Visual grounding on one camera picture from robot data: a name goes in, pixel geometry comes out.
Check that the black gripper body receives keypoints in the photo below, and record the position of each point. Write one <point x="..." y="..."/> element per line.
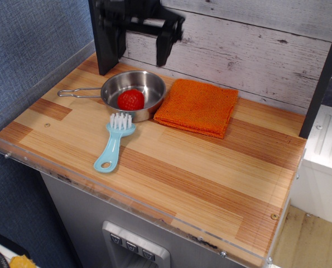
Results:
<point x="146" y="17"/>

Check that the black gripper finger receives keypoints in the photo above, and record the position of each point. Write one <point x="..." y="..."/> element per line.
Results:
<point x="117" y="39"/>
<point x="164" y="43"/>

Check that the red toy strawberry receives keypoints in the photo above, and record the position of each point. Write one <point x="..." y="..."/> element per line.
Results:
<point x="131" y="100"/>

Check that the orange folded cloth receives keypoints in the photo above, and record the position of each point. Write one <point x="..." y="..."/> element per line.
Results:
<point x="197" y="107"/>

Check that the light blue scrub brush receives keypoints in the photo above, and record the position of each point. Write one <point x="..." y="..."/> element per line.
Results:
<point x="120" y="125"/>

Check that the grey toy fridge cabinet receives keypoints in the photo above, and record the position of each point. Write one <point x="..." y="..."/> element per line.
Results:
<point x="83" y="215"/>

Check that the silver dispenser button panel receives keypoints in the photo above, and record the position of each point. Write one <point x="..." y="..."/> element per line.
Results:
<point x="127" y="249"/>

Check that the white ridged side unit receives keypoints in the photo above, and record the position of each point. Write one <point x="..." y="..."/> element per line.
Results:
<point x="311" y="190"/>

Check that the yellow black object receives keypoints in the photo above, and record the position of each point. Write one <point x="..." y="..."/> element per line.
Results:
<point x="13" y="255"/>

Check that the black left frame post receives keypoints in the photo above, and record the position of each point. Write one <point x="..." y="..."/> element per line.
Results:
<point x="101" y="50"/>

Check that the black frame post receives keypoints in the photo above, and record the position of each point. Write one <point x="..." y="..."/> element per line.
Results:
<point x="317" y="97"/>
<point x="101" y="50"/>

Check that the clear acrylic guard rail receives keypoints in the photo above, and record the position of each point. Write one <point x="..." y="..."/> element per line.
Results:
<point x="219" y="193"/>

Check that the black right frame post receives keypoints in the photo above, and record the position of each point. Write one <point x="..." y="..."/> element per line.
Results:
<point x="317" y="97"/>

